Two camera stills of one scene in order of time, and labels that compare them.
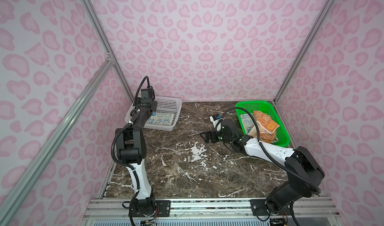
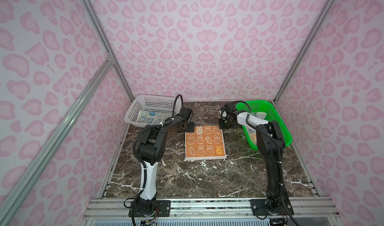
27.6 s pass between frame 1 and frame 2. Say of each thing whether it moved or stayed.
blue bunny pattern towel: stayed
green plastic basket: stayed
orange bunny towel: moved
